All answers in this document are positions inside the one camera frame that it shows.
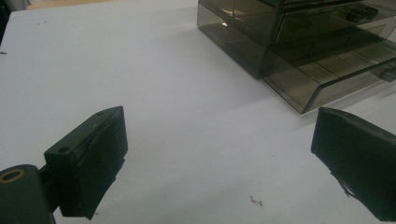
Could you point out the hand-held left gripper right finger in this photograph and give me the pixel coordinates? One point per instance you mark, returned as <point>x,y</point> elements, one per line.
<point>358,155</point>

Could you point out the smoky transparent drawer organizer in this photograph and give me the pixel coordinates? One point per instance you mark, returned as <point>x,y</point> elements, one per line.
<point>249,34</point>

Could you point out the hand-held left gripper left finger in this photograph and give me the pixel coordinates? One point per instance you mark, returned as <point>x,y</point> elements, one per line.
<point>90,161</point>

